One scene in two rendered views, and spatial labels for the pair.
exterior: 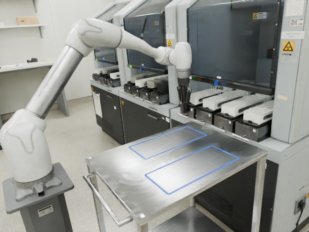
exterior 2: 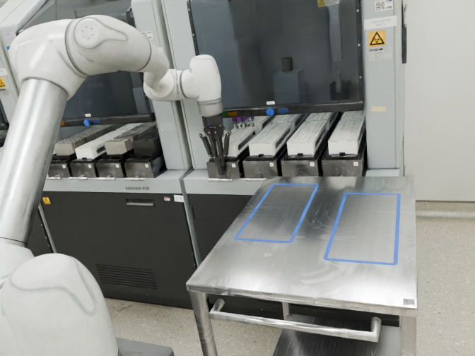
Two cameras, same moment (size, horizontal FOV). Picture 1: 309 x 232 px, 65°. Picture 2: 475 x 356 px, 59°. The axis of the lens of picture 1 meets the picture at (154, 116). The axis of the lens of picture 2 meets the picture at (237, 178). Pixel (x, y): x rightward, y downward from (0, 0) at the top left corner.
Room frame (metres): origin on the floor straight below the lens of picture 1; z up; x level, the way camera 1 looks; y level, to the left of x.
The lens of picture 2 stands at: (0.20, 0.61, 1.32)
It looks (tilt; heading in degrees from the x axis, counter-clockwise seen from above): 21 degrees down; 327
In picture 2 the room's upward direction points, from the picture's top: 9 degrees counter-clockwise
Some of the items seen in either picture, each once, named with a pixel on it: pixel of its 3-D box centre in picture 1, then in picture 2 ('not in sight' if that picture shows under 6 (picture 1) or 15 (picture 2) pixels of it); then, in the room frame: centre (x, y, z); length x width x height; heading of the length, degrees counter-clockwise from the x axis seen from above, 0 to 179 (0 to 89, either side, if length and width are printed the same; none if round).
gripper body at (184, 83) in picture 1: (183, 84); (213, 126); (1.52, -0.20, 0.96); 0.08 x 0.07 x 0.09; 32
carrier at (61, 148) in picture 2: (134, 79); (65, 149); (2.31, 0.17, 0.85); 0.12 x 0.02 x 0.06; 33
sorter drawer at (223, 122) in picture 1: (257, 108); (316, 140); (1.45, -0.65, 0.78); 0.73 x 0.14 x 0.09; 122
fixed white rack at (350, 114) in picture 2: not in sight; (357, 116); (1.42, -0.89, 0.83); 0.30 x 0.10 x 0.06; 122
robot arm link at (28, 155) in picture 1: (26, 148); (56, 315); (0.94, 0.55, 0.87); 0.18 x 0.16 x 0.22; 36
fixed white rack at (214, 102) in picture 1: (224, 100); (271, 139); (1.51, -0.46, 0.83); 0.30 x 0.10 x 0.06; 122
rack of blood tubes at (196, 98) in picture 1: (206, 96); (237, 140); (1.63, -0.37, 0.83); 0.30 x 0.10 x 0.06; 123
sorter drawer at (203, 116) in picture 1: (237, 103); (282, 142); (1.58, -0.57, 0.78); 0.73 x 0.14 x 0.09; 122
